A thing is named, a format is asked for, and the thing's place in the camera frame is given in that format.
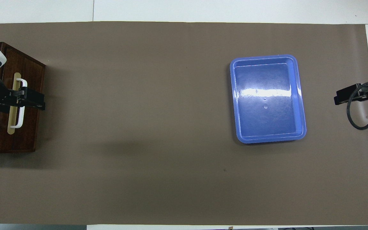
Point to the blue plastic tray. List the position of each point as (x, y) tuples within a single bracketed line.
[(267, 121)]

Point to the brown table mat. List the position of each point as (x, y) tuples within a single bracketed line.
[(158, 127)]

